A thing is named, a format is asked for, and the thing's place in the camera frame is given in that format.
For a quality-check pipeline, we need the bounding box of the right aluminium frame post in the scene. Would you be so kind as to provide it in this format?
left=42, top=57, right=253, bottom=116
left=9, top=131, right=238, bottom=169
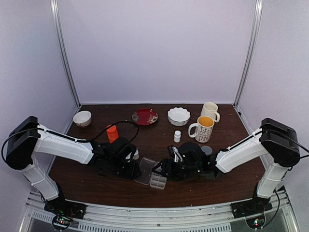
left=233, top=0, right=263, bottom=108

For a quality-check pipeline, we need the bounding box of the aluminium frame post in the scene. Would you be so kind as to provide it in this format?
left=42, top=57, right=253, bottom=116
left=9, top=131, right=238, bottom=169
left=50, top=0, right=81, bottom=108
left=233, top=0, right=263, bottom=108

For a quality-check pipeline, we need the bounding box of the small white pill bottle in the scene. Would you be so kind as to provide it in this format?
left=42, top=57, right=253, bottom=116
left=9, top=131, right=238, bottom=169
left=174, top=130, right=182, bottom=143

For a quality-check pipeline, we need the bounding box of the cream ribbed mug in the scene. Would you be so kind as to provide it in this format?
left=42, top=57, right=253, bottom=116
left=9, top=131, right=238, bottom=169
left=200, top=102, right=220, bottom=123

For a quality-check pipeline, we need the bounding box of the red floral plate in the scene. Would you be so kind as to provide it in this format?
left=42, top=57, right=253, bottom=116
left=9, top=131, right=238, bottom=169
left=131, top=108, right=158, bottom=126

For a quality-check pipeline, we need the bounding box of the white scalloped bowl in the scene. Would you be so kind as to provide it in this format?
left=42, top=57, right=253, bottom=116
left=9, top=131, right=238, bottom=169
left=167, top=107, right=191, bottom=127

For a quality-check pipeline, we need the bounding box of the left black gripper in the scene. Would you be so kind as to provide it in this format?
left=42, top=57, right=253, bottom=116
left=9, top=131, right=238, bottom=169
left=107, top=157, right=141, bottom=179

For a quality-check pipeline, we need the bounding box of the orange capped pill bottle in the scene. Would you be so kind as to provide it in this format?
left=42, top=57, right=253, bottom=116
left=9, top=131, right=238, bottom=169
left=106, top=125, right=119, bottom=143

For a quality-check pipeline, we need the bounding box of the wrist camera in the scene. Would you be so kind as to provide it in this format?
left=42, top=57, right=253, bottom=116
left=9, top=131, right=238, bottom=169
left=168, top=145, right=183, bottom=163
left=126, top=149, right=139, bottom=162

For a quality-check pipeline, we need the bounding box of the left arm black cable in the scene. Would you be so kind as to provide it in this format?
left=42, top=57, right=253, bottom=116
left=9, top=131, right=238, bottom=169
left=1, top=120, right=140, bottom=170

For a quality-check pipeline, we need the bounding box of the white patterned rice bowl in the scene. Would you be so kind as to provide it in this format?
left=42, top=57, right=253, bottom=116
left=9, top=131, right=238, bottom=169
left=73, top=111, right=92, bottom=128

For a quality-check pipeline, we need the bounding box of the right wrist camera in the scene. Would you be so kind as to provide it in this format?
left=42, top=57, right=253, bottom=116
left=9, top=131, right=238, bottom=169
left=168, top=145, right=183, bottom=163

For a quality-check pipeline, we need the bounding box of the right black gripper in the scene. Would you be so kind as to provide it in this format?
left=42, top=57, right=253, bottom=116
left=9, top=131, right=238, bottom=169
left=153, top=159, right=201, bottom=181

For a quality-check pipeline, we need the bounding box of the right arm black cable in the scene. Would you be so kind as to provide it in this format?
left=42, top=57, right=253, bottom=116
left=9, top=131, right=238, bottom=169
left=272, top=135, right=309, bottom=218

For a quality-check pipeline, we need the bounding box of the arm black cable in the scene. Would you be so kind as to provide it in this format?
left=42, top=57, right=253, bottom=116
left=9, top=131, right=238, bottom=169
left=272, top=135, right=309, bottom=218
left=1, top=120, right=140, bottom=170

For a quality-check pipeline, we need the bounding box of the grey capped orange label bottle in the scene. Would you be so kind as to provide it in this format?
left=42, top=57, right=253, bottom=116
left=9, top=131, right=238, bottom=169
left=201, top=145, right=212, bottom=156

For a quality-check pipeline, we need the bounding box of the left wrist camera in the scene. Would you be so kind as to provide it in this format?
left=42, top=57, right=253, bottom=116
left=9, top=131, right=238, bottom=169
left=126, top=149, right=139, bottom=162

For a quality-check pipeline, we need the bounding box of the left aluminium frame post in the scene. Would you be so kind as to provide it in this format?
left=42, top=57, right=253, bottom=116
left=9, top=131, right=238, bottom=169
left=50, top=0, right=81, bottom=108

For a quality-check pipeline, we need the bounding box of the front aluminium rail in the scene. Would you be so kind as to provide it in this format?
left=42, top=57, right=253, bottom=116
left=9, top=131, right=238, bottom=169
left=23, top=189, right=294, bottom=232

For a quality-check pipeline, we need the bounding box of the clear plastic pill organizer box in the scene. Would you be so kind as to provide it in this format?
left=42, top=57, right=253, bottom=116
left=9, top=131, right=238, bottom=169
left=134, top=157, right=167, bottom=190

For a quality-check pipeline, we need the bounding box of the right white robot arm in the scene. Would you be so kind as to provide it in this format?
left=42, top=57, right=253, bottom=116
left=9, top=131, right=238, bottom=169
left=152, top=118, right=300, bottom=214

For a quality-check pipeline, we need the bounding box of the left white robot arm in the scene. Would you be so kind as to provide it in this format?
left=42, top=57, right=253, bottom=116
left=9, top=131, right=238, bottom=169
left=0, top=116, right=141, bottom=215

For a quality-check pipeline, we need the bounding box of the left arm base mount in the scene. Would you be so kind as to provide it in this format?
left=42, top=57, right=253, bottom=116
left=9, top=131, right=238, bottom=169
left=44, top=201, right=86, bottom=231

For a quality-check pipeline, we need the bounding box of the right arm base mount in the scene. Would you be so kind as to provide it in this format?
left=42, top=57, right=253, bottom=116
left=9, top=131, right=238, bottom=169
left=231, top=200, right=273, bottom=230

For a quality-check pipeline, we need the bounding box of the yellow interior patterned mug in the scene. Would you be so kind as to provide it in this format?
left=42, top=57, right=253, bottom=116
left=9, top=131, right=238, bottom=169
left=188, top=116, right=215, bottom=143

